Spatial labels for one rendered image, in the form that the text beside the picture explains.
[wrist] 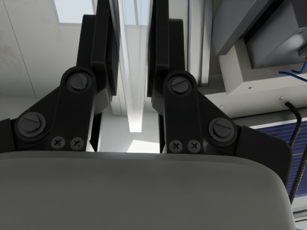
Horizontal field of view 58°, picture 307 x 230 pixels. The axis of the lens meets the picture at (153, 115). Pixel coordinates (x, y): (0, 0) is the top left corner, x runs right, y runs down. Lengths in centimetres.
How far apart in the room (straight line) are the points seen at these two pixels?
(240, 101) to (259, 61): 14
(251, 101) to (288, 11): 25
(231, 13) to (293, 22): 10
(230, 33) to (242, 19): 4
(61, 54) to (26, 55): 64
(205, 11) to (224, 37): 7
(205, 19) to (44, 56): 424
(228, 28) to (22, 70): 474
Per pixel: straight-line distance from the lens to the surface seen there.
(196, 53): 55
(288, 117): 65
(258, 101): 62
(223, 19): 49
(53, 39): 445
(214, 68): 73
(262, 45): 47
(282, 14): 42
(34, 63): 486
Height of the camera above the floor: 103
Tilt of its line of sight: 34 degrees up
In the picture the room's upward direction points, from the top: 176 degrees clockwise
